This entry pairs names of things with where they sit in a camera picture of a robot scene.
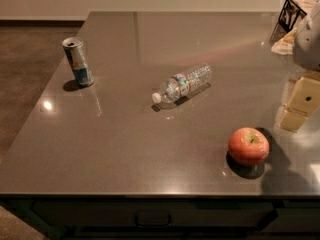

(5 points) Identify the red apple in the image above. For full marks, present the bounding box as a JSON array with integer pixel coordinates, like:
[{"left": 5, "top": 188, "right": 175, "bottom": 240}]
[{"left": 228, "top": 128, "right": 269, "bottom": 167}]

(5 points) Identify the silver blue energy drink can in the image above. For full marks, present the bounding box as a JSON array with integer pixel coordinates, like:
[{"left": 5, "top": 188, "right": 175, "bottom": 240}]
[{"left": 62, "top": 37, "right": 94, "bottom": 87}]

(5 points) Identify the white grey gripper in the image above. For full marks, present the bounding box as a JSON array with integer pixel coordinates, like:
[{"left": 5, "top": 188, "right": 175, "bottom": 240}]
[{"left": 277, "top": 2, "right": 320, "bottom": 132}]

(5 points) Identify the black wire rack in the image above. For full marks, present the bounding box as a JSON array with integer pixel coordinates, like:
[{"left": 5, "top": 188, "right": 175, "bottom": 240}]
[{"left": 278, "top": 0, "right": 320, "bottom": 32}]

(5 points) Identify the clear plastic water bottle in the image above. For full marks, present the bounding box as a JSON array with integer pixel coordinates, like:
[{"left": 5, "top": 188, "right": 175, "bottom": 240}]
[{"left": 152, "top": 63, "right": 213, "bottom": 104}]

